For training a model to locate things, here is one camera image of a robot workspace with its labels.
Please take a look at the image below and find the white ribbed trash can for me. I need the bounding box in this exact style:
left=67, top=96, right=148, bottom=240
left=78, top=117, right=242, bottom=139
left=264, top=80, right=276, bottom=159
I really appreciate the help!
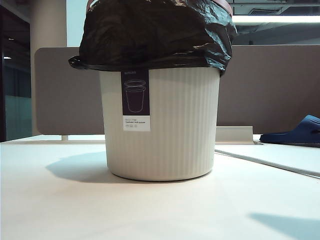
left=98, top=67, right=221, bottom=182

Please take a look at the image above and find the black garbage bag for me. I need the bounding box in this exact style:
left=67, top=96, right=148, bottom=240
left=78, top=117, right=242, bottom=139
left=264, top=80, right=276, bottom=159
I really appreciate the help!
left=68, top=0, right=238, bottom=77

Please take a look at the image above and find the pink ring lid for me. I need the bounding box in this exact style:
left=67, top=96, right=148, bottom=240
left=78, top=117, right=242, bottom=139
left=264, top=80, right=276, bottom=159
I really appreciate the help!
left=86, top=0, right=234, bottom=16

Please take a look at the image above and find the dark product label sticker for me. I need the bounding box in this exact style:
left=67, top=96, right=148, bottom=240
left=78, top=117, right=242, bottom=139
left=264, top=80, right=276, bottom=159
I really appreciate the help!
left=120, top=70, right=151, bottom=132

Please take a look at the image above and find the grey desk partition panel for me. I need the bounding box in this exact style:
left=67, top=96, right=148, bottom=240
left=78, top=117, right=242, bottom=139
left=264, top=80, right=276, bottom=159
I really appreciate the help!
left=34, top=47, right=106, bottom=136

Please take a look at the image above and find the brown desk partition panel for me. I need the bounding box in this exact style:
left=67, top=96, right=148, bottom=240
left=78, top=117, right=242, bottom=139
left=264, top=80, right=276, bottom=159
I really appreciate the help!
left=216, top=44, right=320, bottom=135

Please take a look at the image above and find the blue slipper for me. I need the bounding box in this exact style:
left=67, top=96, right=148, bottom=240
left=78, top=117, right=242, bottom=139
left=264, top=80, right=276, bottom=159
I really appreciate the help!
left=259, top=114, right=320, bottom=148

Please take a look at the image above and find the beige round pillar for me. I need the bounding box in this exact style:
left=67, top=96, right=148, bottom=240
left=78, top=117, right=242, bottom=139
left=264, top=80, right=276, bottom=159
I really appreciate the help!
left=29, top=0, right=68, bottom=137

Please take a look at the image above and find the dark glass office door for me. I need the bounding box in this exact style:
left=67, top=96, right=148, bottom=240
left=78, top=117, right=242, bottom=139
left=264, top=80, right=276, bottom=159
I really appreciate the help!
left=0, top=4, right=32, bottom=143

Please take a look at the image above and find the white ceiling light strip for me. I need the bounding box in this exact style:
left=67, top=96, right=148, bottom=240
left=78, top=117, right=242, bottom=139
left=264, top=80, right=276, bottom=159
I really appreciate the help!
left=231, top=14, right=320, bottom=25

